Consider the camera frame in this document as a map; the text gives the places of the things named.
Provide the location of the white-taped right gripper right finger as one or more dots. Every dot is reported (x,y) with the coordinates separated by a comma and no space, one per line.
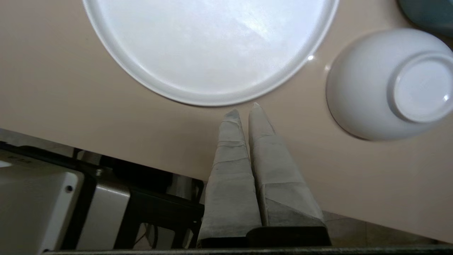
(279,184)

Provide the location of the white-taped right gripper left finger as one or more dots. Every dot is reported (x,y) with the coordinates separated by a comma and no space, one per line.
(230,191)

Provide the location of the white round bowl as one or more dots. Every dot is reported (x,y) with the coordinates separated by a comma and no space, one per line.
(361,88)

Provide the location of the silver robot base panel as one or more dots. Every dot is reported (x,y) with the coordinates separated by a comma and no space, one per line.
(102,216)

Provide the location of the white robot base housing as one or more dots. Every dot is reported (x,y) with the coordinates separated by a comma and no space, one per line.
(32,205)

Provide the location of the large white round tray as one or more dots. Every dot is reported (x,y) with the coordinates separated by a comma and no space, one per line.
(212,46)

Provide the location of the blue-grey oblong tray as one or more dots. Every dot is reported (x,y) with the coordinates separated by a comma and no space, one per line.
(428,14)

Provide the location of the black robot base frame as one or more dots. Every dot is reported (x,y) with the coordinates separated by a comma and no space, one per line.
(159,205)

